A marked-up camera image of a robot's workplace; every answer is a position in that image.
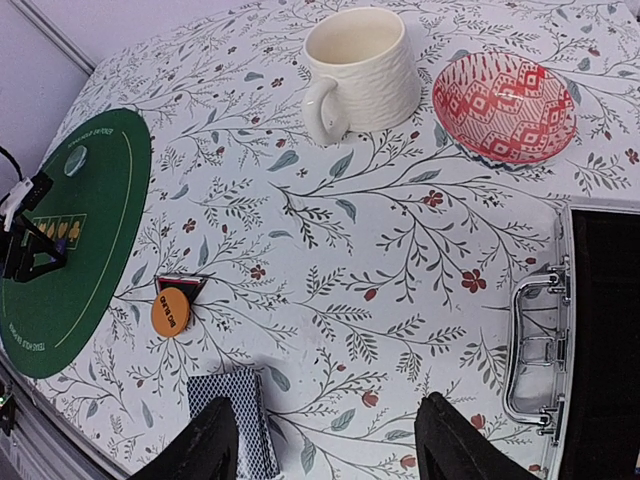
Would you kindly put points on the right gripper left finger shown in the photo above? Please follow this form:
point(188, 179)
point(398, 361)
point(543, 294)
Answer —
point(206, 449)

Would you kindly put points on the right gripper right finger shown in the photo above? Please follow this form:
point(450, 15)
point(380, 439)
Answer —
point(449, 447)

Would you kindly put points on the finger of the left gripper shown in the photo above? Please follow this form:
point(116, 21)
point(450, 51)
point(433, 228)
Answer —
point(27, 253)

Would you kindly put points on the clear dealer button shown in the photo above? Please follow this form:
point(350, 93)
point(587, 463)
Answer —
point(75, 161)

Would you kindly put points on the orange big blind button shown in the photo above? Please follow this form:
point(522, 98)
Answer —
point(170, 312)

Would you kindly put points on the purple small blind button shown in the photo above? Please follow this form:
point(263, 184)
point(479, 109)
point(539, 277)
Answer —
point(61, 246)

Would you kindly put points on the blue playing card deck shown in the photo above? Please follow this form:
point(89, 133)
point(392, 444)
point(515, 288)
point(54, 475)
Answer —
point(256, 457)

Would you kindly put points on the green poker mat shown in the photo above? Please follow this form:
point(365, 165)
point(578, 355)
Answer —
point(100, 175)

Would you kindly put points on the black red triangular chip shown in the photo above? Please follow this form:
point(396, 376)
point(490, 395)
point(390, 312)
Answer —
point(190, 286)

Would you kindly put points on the floral tablecloth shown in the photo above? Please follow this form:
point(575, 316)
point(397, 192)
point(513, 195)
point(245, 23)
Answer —
point(354, 278)

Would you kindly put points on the red patterned bowl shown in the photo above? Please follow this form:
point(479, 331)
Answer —
point(505, 108)

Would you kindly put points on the white ceramic mug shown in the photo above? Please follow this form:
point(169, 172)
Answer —
point(364, 74)

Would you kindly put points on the left aluminium frame post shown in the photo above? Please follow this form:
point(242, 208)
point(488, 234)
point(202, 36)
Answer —
point(41, 22)

